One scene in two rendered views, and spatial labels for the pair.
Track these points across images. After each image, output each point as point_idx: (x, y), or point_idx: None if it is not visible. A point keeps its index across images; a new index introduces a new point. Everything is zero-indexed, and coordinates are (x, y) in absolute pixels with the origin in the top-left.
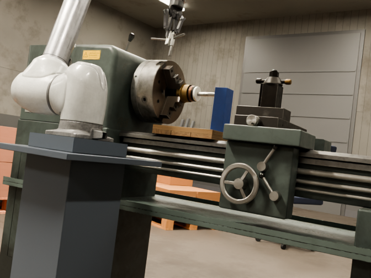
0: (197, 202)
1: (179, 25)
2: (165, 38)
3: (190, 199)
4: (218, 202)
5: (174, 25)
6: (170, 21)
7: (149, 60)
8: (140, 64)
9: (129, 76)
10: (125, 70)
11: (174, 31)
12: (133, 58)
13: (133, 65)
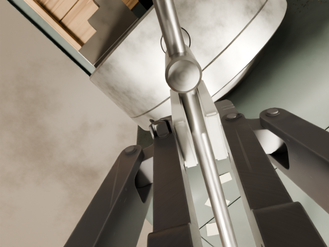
0: (80, 65)
1: (121, 215)
2: (210, 157)
3: (89, 74)
4: (52, 41)
5: (184, 180)
6: (273, 170)
7: (259, 18)
8: (283, 14)
9: (286, 21)
10: (316, 1)
11: (175, 135)
12: (318, 31)
13: (299, 29)
